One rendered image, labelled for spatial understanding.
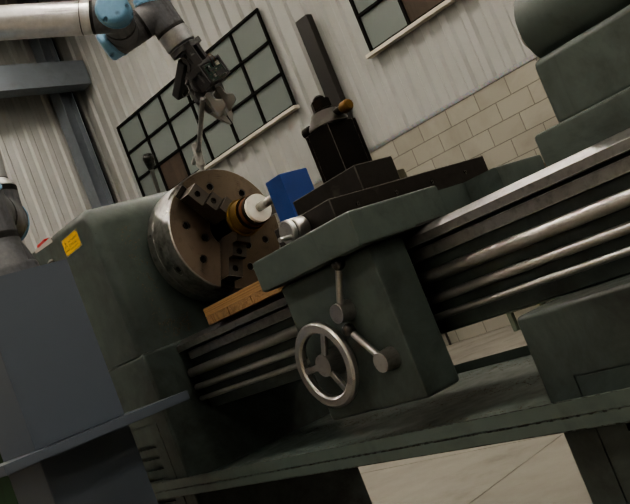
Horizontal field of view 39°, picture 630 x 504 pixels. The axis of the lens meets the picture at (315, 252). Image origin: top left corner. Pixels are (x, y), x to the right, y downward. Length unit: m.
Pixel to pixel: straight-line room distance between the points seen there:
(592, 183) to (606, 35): 0.21
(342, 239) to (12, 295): 0.75
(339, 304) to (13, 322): 0.69
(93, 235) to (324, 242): 0.91
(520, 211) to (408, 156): 8.71
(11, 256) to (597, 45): 1.21
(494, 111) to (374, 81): 1.64
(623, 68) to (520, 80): 7.88
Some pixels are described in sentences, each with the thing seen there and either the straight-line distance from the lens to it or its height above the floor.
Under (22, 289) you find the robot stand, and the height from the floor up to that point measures 1.06.
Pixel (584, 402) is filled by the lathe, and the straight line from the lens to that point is 1.21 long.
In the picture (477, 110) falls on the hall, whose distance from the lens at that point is 9.48.
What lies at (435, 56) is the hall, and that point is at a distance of 9.77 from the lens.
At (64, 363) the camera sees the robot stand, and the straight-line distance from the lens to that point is 1.88.
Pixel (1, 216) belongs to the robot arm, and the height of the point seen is 1.23.
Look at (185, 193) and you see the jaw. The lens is 2.16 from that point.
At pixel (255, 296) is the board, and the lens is 1.86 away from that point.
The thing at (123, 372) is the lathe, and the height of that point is 0.84.
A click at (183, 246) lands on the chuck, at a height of 1.07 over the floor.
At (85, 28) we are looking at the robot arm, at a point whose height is 1.56.
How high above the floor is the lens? 0.78
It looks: 4 degrees up
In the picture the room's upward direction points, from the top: 22 degrees counter-clockwise
